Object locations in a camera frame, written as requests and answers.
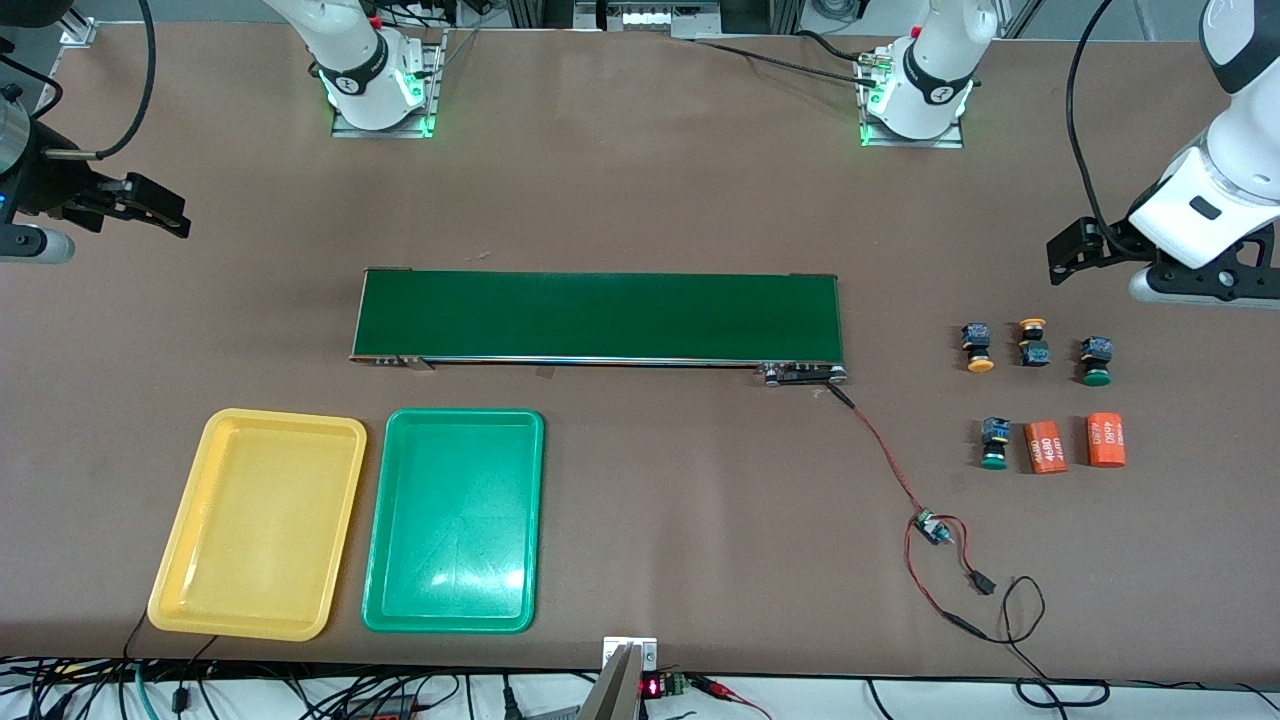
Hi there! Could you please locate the red black supply wire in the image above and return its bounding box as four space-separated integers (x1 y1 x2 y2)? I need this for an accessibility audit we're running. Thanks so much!
905 525 1113 709

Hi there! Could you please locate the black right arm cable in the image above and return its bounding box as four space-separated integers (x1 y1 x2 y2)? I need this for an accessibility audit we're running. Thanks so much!
42 0 159 163

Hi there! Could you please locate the silver mounting plate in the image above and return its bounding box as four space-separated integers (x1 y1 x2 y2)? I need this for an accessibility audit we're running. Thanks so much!
602 636 659 673

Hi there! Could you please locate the red black twisted cable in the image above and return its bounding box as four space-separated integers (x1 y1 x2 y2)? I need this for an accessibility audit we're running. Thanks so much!
826 382 929 519

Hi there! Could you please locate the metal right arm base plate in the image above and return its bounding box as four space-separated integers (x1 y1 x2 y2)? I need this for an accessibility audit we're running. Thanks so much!
330 28 448 139

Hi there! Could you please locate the yellow plastic tray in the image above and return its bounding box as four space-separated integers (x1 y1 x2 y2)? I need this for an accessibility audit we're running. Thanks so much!
147 407 369 643

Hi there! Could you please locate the red black clip lead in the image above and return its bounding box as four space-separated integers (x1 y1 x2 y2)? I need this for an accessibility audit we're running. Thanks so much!
690 675 773 720

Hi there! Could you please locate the black cable with inline plug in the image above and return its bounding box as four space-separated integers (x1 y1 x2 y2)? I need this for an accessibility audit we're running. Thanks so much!
172 635 219 713

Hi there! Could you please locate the grey metal bar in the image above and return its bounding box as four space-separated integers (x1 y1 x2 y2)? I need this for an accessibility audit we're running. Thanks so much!
575 643 647 720

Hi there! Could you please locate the green plastic tray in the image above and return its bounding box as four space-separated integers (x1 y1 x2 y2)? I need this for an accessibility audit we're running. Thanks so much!
361 407 546 635

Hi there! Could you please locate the red wire with black plug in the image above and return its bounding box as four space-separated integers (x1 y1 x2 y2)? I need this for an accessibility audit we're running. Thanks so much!
940 516 997 597

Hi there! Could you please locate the green conveyor belt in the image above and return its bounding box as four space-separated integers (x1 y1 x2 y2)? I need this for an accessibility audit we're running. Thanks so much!
350 268 851 389

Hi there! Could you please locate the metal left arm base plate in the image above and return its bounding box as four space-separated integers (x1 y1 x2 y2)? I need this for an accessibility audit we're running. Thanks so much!
858 48 967 150

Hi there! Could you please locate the black cable on table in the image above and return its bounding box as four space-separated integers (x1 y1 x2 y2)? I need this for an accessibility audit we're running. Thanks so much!
690 38 881 89

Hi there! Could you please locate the white power strip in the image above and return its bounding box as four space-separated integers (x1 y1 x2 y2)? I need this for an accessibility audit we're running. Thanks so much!
575 0 721 37

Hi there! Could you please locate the orange cylinder white 4680 print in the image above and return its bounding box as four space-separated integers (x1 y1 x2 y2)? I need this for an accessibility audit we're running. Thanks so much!
1023 420 1069 475
1086 412 1127 469

